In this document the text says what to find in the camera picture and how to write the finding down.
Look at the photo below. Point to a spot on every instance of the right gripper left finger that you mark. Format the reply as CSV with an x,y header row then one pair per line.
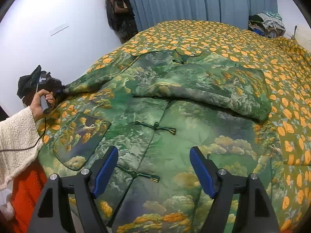
x,y
52,211

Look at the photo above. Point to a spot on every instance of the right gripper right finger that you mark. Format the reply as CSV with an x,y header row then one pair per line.
x,y
255,212

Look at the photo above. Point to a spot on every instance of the green landscape print jacket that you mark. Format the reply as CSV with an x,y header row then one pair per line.
x,y
154,111

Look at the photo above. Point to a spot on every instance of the cream fleece sleeve forearm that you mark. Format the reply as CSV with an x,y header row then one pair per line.
x,y
19,145

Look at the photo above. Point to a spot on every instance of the pile of clothes on chair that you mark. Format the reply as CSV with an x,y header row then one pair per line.
x,y
267,24

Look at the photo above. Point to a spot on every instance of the person left hand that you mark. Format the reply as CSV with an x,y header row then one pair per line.
x,y
35,106

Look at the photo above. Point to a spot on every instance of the hanging coats on rack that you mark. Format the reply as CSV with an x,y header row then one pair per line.
x,y
121,19

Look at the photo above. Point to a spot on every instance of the pumpkin pattern green quilt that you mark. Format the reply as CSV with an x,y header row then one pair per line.
x,y
286,68

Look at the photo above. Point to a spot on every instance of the blue curtain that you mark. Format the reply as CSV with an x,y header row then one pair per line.
x,y
233,12

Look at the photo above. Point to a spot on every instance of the cream headboard pillow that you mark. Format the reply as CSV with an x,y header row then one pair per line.
x,y
303,37

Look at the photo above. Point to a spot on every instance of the white wall switch plate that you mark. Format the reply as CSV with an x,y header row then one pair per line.
x,y
58,29

